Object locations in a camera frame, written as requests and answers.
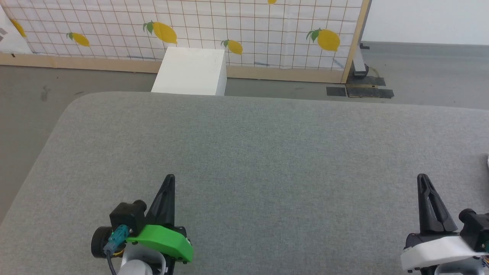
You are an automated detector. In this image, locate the white leaning board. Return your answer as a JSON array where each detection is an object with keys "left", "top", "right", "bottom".
[{"left": 0, "top": 5, "right": 34, "bottom": 55}]

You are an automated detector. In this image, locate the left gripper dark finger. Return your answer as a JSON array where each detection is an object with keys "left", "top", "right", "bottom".
[
  {"left": 145, "top": 175, "right": 170, "bottom": 227},
  {"left": 163, "top": 174, "right": 176, "bottom": 228}
]

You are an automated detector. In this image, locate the left arm cable, teal plug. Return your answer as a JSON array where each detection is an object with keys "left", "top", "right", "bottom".
[{"left": 104, "top": 225, "right": 131, "bottom": 275}]

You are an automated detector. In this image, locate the grey metal screen foot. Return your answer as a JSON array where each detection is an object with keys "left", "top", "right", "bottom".
[{"left": 351, "top": 42, "right": 370, "bottom": 77}]

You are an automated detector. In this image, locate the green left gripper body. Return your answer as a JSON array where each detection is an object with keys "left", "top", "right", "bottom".
[{"left": 125, "top": 224, "right": 194, "bottom": 264}]

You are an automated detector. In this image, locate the lemon print partition screen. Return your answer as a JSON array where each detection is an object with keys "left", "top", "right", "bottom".
[{"left": 0, "top": 0, "right": 372, "bottom": 84}]

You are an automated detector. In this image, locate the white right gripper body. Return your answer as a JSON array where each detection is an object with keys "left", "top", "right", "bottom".
[{"left": 400, "top": 232, "right": 489, "bottom": 272}]

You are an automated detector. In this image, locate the large black floor plate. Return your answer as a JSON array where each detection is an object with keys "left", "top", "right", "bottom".
[{"left": 345, "top": 75, "right": 395, "bottom": 99}]

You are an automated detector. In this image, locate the white rectangular box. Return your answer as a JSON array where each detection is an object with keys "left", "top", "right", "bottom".
[{"left": 151, "top": 46, "right": 227, "bottom": 96}]

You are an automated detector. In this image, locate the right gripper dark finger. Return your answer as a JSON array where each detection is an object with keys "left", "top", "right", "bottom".
[
  {"left": 417, "top": 173, "right": 445, "bottom": 235},
  {"left": 424, "top": 174, "right": 458, "bottom": 233}
]

